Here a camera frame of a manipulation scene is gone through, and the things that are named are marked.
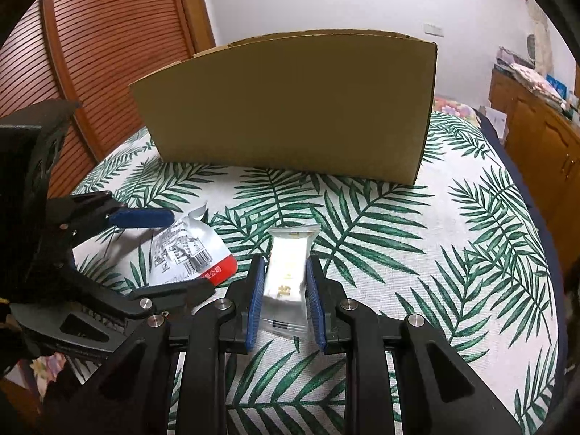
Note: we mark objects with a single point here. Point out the wooden louvered wardrobe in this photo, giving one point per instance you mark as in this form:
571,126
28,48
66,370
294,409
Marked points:
113,54

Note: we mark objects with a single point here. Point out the white wall outlet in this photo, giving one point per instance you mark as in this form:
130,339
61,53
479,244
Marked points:
433,30

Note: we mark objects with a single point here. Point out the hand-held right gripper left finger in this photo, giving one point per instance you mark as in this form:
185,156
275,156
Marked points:
256,303

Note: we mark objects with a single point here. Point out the white packet with red label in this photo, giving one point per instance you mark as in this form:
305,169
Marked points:
190,253

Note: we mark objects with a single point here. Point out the wooden cabinet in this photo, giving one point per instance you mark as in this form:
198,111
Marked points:
534,145

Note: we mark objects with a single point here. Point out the white fan heater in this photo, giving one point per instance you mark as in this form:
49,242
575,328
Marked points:
532,50

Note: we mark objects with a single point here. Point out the clutter on sideboard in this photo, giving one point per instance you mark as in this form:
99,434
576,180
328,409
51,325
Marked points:
525,75

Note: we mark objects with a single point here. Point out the leaf print blanket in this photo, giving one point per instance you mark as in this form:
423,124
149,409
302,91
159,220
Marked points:
385,258

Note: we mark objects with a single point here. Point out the blue box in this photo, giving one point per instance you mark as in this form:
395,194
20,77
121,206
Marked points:
557,87

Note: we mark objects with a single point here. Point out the beige curtain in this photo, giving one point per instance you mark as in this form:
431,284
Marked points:
541,40

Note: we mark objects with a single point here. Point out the white snack packet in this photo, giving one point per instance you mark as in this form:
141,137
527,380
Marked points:
287,272

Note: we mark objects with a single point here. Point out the floral quilt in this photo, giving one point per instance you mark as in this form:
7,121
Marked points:
47,371

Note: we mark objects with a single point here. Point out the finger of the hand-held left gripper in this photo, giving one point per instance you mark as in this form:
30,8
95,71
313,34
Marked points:
172,292
140,218

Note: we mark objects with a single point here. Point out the floral bedding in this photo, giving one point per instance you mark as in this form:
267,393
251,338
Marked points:
455,108

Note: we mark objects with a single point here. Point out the brown cardboard box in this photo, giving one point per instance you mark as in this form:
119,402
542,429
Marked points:
290,113

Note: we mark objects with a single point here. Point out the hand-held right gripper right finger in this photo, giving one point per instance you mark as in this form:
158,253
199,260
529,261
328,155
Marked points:
315,304

